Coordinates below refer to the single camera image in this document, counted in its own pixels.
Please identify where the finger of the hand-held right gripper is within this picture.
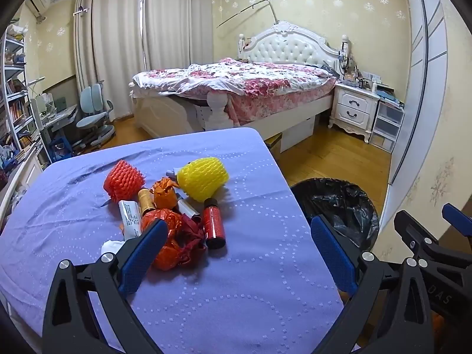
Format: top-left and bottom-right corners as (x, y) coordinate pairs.
(394, 210), (472, 277)
(442, 203), (472, 237)

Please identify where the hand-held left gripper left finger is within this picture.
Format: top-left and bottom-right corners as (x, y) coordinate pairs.
(42, 218), (174, 354)

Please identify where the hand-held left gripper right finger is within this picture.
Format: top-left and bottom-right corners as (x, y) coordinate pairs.
(310, 214), (437, 354)

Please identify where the shiny orange-red wrapper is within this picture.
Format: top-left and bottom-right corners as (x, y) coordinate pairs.
(140, 208), (192, 271)

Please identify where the white tissue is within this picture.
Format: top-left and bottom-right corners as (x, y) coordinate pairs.
(101, 240), (128, 256)

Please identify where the white squeeze tube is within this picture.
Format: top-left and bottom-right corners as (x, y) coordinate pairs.
(118, 200), (142, 238)

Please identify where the trash bin with black bag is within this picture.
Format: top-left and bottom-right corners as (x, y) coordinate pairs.
(289, 178), (380, 262)

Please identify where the dark red wrapper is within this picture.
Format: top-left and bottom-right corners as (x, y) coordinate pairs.
(177, 214), (208, 257)

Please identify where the small gold bottle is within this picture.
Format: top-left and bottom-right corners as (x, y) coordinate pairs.
(138, 188), (157, 217)

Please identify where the orange paper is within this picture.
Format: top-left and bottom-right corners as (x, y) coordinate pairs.
(150, 178), (181, 211)

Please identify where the small silver tube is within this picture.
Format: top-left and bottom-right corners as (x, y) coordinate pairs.
(177, 192), (201, 222)

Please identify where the red foam fruit net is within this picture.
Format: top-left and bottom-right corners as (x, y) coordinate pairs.
(104, 160), (146, 204)

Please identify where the red bottle with black cap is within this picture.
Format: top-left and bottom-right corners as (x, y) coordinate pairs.
(204, 198), (226, 249)

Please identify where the yellow foam fruit net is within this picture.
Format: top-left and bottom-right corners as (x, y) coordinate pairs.
(176, 157), (230, 203)

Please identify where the person's orange fleece clothing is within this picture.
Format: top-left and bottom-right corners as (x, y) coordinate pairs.
(430, 312), (472, 354)

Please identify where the purple dotted tablecloth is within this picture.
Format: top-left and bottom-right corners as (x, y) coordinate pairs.
(0, 127), (345, 354)

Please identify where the translucent plastic drawer unit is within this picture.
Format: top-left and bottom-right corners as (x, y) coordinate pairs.
(369, 98), (405, 153)

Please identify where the white storage box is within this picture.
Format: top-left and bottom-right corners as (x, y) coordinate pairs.
(280, 116), (316, 153)

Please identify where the pile of books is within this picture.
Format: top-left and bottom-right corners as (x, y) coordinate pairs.
(378, 85), (405, 109)

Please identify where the blue plastic crate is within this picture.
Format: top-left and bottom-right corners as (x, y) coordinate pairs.
(50, 138), (72, 163)

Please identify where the white nightstand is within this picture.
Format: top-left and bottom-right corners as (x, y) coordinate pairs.
(328, 82), (380, 144)

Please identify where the white wardrobe sliding door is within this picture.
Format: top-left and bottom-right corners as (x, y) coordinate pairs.
(380, 0), (458, 229)

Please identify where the white low cabinet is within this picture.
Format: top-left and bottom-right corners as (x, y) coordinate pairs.
(0, 144), (45, 237)

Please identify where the child's study desk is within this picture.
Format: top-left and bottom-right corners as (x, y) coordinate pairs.
(31, 94), (80, 155)

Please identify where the clutter of small bedside items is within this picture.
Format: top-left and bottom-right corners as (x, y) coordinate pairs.
(337, 37), (380, 91)

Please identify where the pale blue desk chair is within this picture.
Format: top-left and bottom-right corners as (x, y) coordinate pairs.
(76, 83), (116, 147)

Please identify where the floral pink quilt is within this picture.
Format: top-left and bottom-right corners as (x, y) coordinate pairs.
(132, 58), (338, 126)

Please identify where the white bookshelf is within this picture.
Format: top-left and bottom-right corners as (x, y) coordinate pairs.
(0, 24), (52, 166)

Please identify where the white bed with tufted headboard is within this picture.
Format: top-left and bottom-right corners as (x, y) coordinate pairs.
(129, 21), (351, 153)

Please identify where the beige curtain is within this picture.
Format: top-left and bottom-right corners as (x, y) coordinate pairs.
(142, 0), (214, 72)
(74, 0), (146, 120)

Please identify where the thin bent wall pole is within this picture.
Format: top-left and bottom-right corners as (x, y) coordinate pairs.
(216, 0), (279, 28)

